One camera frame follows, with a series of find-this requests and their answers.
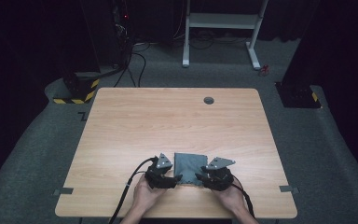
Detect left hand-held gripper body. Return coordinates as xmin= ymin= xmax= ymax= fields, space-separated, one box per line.
xmin=145 ymin=152 xmax=173 ymax=189

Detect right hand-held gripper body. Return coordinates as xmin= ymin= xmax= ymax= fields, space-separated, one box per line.
xmin=202 ymin=157 xmax=237 ymax=191

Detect grey cloth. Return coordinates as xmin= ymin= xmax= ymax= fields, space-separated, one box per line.
xmin=173 ymin=152 xmax=210 ymax=188

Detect person's left hand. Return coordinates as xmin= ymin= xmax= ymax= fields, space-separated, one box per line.
xmin=132 ymin=175 xmax=170 ymax=213

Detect person's right hand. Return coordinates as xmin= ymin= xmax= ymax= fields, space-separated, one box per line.
xmin=212 ymin=180 xmax=247 ymax=217

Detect grey tape strip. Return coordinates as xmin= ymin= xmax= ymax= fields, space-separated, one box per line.
xmin=279 ymin=185 xmax=300 ymax=194
xmin=53 ymin=187 xmax=75 ymax=196

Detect black stand base yellow mark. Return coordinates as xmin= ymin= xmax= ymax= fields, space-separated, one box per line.
xmin=274 ymin=81 xmax=323 ymax=109

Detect black yellow striped stand base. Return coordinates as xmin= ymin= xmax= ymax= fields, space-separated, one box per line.
xmin=52 ymin=72 xmax=101 ymax=105

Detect dark equipment rack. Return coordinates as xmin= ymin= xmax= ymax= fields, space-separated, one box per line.
xmin=111 ymin=0 xmax=135 ymax=69

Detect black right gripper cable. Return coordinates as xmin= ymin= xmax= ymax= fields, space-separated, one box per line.
xmin=231 ymin=175 xmax=256 ymax=218

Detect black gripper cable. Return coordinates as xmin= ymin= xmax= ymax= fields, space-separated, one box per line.
xmin=231 ymin=175 xmax=256 ymax=218
xmin=108 ymin=157 xmax=157 ymax=224

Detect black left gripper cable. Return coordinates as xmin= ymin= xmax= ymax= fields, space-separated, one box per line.
xmin=108 ymin=157 xmax=157 ymax=224

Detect black floor cables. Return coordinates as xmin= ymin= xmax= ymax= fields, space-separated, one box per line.
xmin=113 ymin=43 xmax=147 ymax=89

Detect white metal desk frame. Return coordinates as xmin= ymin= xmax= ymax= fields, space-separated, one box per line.
xmin=182 ymin=0 xmax=269 ymax=71

